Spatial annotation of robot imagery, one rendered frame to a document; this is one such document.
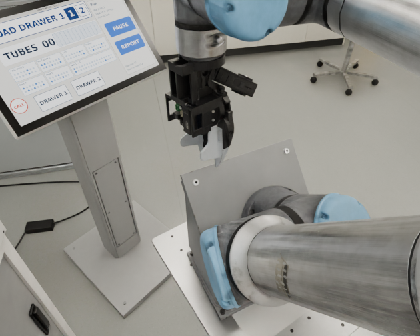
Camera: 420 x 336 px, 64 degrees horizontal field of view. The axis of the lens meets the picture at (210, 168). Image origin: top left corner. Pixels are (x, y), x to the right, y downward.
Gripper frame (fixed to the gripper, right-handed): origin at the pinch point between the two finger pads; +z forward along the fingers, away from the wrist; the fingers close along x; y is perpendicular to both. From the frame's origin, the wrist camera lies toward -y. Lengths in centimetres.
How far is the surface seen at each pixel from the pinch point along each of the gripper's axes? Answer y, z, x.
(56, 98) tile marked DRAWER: 12, 5, -53
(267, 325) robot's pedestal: 2.1, 33.3, 20.0
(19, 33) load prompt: 13, -11, -65
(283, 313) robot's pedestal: -2.3, 33.1, 20.5
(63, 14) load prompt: -1, -13, -67
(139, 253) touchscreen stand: -6, 100, -64
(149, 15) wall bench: -125, 40, -231
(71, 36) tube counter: 0, -7, -63
